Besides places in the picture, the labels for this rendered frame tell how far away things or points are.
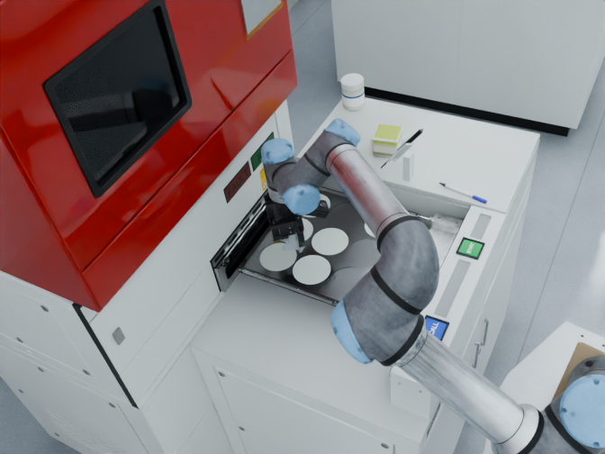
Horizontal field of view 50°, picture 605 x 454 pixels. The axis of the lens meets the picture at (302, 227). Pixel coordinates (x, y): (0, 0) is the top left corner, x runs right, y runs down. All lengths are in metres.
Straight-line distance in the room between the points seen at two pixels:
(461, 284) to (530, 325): 1.17
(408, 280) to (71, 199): 0.58
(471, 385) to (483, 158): 0.84
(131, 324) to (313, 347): 0.45
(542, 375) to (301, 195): 0.70
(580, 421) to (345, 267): 0.70
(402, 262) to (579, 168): 2.37
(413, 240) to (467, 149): 0.83
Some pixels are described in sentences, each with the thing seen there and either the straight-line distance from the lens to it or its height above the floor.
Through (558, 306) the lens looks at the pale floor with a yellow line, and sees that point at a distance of 2.80.
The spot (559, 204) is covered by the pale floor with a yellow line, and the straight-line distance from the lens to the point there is 3.20.
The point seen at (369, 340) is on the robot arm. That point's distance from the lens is 1.13.
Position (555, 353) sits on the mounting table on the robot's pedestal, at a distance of 1.66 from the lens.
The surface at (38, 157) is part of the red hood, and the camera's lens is 1.08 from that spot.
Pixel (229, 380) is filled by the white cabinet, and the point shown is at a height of 0.72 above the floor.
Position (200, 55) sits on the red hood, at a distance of 1.34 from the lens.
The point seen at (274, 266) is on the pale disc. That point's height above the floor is 0.90.
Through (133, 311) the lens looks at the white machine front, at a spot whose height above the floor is 1.09.
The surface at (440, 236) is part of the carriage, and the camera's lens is 1.77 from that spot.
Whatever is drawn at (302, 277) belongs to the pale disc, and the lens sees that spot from 1.66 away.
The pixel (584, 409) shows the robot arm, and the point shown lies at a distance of 1.26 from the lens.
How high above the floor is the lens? 2.17
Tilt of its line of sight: 45 degrees down
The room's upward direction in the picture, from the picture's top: 9 degrees counter-clockwise
